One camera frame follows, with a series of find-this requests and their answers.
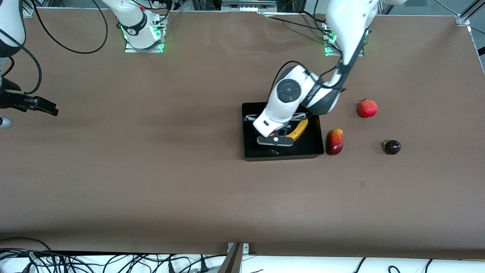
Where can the black plastic box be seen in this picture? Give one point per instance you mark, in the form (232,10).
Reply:
(257,151)

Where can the red pomegranate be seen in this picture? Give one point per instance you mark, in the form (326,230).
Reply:
(368,109)

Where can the aluminium frame profile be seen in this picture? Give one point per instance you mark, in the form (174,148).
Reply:
(28,11)
(463,19)

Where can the dark purple mangosteen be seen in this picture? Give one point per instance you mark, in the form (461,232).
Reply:
(393,147)

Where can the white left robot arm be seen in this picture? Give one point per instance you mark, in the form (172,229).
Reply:
(352,22)

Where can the white power strip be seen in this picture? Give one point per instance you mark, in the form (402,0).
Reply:
(246,7)

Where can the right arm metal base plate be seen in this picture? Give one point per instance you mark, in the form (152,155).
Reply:
(130,49)

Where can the small metal edge bracket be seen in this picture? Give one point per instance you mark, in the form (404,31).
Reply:
(246,248)

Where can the dark metal post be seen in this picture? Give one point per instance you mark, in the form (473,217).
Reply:
(233,263)

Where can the red mango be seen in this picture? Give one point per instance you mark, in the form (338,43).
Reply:
(335,143)

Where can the yellow banana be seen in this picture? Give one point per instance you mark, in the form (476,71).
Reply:
(299,129)

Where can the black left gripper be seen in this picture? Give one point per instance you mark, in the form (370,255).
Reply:
(283,131)

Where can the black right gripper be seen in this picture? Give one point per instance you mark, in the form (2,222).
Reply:
(8,99)

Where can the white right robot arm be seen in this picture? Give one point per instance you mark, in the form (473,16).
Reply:
(132,19)

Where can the brown table cover sheet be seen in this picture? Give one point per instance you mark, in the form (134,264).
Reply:
(189,197)

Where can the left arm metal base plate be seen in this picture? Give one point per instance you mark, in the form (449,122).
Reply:
(328,53)

